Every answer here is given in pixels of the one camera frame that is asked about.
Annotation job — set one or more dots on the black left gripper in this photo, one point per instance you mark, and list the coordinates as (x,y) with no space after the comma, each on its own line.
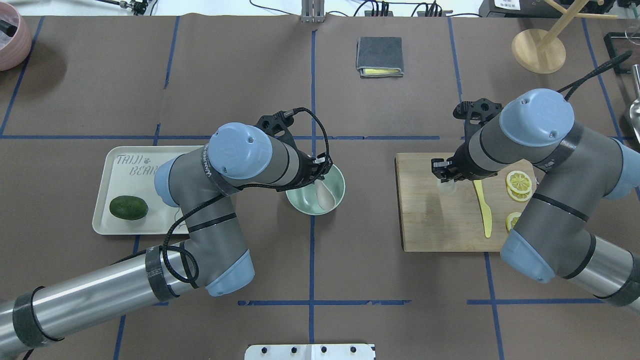
(305,170)

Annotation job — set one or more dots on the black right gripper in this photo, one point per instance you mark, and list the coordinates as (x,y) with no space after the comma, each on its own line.
(463,165)

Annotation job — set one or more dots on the white ceramic spoon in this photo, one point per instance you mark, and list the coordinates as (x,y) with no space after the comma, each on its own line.
(326,197)

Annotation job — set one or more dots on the white steamed bun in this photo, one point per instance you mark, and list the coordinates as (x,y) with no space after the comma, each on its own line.
(446,188)

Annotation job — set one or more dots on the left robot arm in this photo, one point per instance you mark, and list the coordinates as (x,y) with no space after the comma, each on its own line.
(311,302)

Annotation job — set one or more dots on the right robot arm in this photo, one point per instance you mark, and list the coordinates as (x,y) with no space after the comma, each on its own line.
(581,168)

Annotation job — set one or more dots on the green ceramic bowl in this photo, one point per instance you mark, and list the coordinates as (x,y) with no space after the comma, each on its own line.
(304,199)

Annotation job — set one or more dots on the pink bowl with ice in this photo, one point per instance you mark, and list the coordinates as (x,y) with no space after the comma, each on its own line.
(14,49)

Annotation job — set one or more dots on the yellow plastic knife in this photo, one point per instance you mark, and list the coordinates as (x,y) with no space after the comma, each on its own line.
(485,210)

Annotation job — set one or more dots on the double lemon slice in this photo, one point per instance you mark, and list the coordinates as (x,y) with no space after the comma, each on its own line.
(519,186)

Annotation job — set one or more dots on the wooden cutting board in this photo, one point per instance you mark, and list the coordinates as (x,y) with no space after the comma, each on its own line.
(434,221)

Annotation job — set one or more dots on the grey folded cloth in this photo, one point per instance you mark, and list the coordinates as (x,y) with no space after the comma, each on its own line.
(380,57)

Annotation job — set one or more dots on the wooden mug tree stand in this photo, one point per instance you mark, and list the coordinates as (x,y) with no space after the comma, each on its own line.
(540,51)

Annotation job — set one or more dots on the black box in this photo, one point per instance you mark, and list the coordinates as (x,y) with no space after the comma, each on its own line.
(552,9)

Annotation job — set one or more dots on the white bear tray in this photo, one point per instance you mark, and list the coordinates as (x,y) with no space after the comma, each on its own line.
(130,171)

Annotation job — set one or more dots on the metal scoop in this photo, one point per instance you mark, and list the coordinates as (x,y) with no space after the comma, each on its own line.
(634,111)

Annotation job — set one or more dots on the green avocado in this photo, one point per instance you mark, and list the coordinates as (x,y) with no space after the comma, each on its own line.
(128,207)

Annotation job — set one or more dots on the black tripod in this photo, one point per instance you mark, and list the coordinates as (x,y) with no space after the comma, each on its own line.
(137,7)

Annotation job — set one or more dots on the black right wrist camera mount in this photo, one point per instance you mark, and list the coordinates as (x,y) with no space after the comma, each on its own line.
(476,114)

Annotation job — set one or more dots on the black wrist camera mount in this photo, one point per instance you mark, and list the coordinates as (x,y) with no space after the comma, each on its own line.
(476,114)
(277,125)

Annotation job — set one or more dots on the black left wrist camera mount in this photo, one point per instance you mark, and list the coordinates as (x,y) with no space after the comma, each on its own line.
(277,125)

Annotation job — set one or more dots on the aluminium frame post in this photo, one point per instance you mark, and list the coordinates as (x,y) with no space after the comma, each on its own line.
(313,11)

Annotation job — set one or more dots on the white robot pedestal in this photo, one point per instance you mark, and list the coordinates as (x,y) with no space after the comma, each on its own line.
(327,351)

